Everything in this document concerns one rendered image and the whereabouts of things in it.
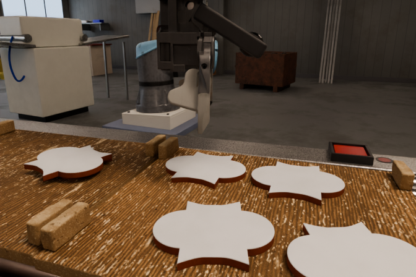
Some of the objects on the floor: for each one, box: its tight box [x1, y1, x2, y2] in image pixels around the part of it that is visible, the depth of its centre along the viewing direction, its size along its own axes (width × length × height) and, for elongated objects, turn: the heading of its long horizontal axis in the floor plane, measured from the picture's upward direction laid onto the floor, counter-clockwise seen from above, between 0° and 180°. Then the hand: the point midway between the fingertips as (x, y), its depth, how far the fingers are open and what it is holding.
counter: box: [84, 43, 113, 76], centre depth 993 cm, size 84×263×90 cm, turn 67°
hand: (207, 121), depth 51 cm, fingers open, 14 cm apart
